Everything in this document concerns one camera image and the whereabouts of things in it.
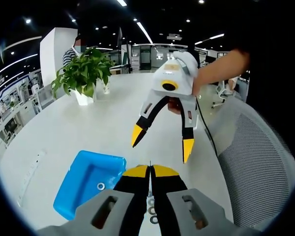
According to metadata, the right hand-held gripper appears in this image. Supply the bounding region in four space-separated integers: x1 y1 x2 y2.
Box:
131 58 200 164

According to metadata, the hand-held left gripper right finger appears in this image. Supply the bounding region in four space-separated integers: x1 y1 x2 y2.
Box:
150 164 264 236

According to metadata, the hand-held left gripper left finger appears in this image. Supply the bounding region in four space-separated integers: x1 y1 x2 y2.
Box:
36 164 150 236

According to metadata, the blue plastic container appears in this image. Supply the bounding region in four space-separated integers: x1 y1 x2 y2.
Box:
53 150 127 221

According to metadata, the person's right forearm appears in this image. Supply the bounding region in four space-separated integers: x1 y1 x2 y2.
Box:
195 48 251 95

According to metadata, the white office chair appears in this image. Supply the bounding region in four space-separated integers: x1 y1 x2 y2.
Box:
211 80 231 109

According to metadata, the white table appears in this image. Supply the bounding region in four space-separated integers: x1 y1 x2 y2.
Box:
0 68 236 233

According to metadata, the grey mesh office chair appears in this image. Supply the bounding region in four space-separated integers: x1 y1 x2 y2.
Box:
206 97 295 232

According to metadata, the green potted plant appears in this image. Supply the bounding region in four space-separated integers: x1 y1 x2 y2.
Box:
50 46 116 106

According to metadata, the person's body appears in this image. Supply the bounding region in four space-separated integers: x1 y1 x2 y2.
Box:
194 0 295 173

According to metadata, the white mesh chair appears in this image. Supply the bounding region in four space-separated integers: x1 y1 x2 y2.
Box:
35 86 54 111

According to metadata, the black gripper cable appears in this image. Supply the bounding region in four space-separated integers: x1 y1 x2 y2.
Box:
194 97 219 156

